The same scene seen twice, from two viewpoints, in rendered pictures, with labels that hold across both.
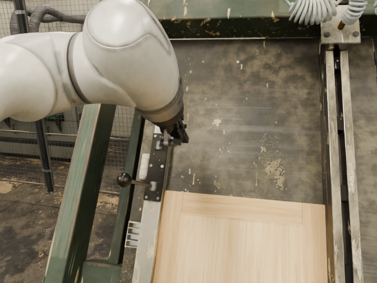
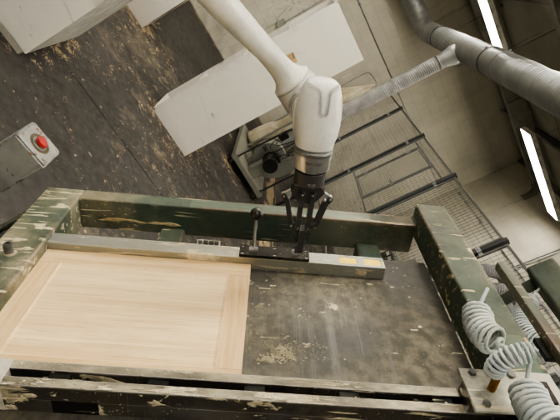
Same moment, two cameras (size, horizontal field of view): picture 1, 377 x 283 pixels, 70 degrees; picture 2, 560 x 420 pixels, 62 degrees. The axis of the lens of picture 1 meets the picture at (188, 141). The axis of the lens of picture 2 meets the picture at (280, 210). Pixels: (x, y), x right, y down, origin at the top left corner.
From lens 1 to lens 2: 0.88 m
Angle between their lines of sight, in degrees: 51
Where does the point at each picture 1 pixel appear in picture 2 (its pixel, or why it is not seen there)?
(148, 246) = (197, 250)
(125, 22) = (320, 81)
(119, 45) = (308, 82)
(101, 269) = (177, 239)
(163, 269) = (174, 263)
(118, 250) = not seen: hidden behind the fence
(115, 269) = not seen: hidden behind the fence
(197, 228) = (212, 286)
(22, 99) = (280, 76)
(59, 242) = (202, 202)
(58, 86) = (293, 91)
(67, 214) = (226, 205)
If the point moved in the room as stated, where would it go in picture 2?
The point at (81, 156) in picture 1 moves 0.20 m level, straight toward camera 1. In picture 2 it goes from (277, 210) to (250, 186)
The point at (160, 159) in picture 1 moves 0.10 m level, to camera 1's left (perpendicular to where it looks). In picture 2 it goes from (281, 253) to (278, 230)
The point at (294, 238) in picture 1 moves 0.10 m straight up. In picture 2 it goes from (198, 361) to (238, 345)
